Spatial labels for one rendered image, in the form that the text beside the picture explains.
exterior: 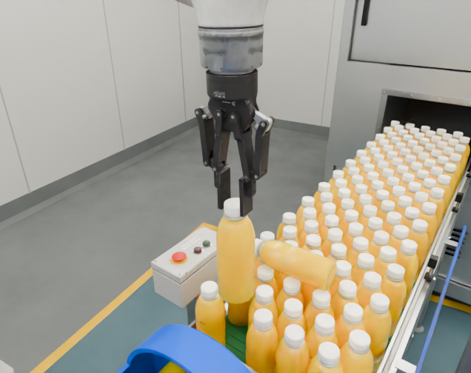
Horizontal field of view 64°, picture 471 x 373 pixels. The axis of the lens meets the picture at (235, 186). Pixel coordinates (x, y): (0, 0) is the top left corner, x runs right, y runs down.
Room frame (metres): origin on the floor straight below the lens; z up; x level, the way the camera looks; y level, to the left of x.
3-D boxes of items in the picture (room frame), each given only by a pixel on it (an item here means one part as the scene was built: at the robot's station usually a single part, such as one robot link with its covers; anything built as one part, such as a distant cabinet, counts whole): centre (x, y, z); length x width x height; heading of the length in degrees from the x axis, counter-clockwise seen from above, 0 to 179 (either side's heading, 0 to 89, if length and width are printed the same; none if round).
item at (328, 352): (0.48, -0.17, 1.09); 0.04 x 0.04 x 0.02
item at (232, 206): (0.56, 0.00, 1.36); 0.04 x 0.04 x 0.02
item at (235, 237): (0.56, 0.00, 1.26); 0.07 x 0.07 x 0.19
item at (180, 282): (0.79, 0.11, 1.05); 0.20 x 0.10 x 0.10; 144
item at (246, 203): (0.55, -0.02, 1.39); 0.03 x 0.01 x 0.07; 146
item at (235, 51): (0.56, 0.01, 1.62); 0.09 x 0.09 x 0.06
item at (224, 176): (0.57, 0.02, 1.39); 0.03 x 0.01 x 0.07; 146
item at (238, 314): (0.75, -0.01, 0.99); 0.07 x 0.07 x 0.19
